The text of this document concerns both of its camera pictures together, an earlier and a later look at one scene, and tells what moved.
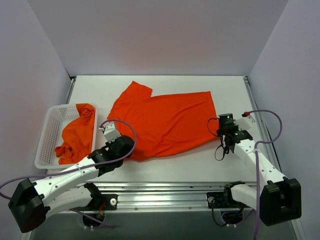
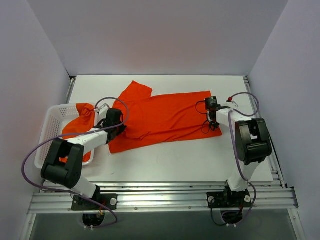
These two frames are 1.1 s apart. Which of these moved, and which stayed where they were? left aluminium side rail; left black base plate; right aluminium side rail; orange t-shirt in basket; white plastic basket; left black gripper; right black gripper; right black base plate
Moved: left black gripper; right black gripper
Stayed: right black base plate; orange t-shirt in basket; left aluminium side rail; right aluminium side rail; left black base plate; white plastic basket
